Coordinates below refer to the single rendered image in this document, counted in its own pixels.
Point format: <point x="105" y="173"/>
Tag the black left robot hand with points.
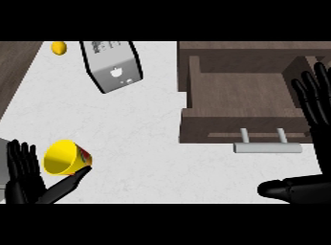
<point x="24" y="188"/>

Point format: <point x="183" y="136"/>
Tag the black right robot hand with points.
<point x="326" y="150"/>

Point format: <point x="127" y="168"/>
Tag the yellow cup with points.
<point x="65" y="157"/>

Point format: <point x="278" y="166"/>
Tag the brown wooden drawer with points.
<point x="241" y="105"/>

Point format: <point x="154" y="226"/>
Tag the brown wooden cabinet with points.
<point x="261" y="49"/>

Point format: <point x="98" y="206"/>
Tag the grey appliance with black edge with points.
<point x="112" y="65"/>

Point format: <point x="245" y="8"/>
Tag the yellow lemon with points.
<point x="58" y="48"/>

